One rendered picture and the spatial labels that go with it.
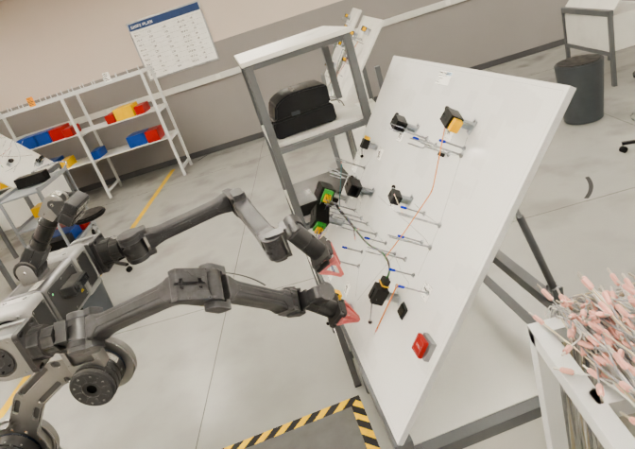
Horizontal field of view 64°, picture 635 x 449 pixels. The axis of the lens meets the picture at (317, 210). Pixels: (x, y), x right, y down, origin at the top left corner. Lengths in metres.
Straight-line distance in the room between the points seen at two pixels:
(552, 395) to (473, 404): 0.71
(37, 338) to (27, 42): 8.63
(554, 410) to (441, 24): 8.40
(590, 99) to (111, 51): 7.11
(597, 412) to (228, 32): 8.48
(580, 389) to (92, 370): 1.40
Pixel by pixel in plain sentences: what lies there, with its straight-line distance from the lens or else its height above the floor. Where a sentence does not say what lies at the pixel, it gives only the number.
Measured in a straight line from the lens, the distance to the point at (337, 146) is 4.69.
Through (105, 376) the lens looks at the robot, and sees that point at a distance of 1.79.
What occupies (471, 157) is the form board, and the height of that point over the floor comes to 1.49.
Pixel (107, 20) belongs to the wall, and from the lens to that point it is 9.35.
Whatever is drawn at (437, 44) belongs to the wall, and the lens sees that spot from 9.17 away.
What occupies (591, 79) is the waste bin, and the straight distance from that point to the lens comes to 5.86.
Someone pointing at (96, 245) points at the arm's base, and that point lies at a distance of 1.87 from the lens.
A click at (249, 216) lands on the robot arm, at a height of 1.47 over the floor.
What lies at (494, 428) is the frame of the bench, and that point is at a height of 0.79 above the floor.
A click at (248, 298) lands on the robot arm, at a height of 1.40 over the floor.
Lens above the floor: 2.03
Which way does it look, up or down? 23 degrees down
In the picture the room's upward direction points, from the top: 18 degrees counter-clockwise
